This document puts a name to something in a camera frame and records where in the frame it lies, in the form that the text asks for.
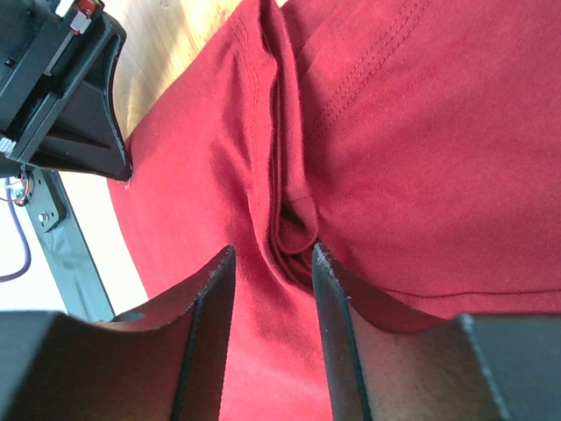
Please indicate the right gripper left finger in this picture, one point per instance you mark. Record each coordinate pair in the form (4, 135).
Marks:
(163, 360)

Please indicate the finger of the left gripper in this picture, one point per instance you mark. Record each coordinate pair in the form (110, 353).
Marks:
(84, 135)

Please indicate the dark red t shirt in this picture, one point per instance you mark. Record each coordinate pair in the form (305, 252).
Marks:
(419, 141)

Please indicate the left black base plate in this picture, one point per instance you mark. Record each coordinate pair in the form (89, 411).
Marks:
(46, 204)

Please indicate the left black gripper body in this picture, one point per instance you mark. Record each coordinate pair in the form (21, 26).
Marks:
(37, 79)

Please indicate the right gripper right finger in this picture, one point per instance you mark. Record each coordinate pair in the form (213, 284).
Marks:
(386, 360)

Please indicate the black cloth strip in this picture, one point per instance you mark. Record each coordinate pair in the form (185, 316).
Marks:
(74, 270)

